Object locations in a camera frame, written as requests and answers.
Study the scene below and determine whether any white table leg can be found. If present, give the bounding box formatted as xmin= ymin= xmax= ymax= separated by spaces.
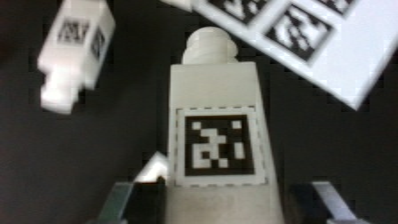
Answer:
xmin=165 ymin=27 xmax=284 ymax=224
xmin=37 ymin=0 xmax=115 ymax=114

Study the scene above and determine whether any white table leg front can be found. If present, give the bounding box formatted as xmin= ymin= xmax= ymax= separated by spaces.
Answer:
xmin=37 ymin=0 xmax=115 ymax=114

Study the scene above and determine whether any white tag sheet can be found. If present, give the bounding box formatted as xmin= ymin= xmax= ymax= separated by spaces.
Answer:
xmin=159 ymin=0 xmax=398 ymax=109

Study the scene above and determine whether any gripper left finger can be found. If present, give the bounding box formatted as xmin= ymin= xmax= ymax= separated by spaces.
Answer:
xmin=86 ymin=182 xmax=165 ymax=224

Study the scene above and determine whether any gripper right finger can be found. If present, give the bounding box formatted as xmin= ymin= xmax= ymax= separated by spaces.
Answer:
xmin=291 ymin=181 xmax=371 ymax=224

